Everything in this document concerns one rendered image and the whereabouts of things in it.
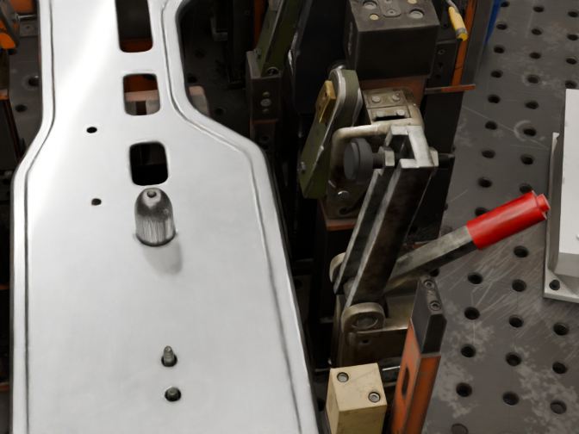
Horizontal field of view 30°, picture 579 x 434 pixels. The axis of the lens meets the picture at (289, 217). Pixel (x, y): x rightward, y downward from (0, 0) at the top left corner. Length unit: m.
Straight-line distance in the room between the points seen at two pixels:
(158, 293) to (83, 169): 0.15
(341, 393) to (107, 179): 0.32
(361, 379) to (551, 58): 0.88
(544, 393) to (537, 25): 0.60
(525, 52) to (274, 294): 0.78
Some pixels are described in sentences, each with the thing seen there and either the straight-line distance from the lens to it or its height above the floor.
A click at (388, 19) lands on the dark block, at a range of 0.91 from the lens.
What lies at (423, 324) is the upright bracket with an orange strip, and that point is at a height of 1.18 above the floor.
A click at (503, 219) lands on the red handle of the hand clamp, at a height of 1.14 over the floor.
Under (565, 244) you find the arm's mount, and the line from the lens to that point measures 1.21.
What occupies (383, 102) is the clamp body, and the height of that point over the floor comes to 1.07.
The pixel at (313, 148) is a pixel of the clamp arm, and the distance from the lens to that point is 0.93.
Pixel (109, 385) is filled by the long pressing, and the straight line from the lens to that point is 0.82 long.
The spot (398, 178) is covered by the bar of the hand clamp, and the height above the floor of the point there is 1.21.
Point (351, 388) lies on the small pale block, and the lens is 0.74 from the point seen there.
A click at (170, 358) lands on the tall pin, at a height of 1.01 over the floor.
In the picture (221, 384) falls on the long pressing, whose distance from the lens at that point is 0.82.
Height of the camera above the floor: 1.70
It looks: 51 degrees down
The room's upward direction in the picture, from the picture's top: 3 degrees clockwise
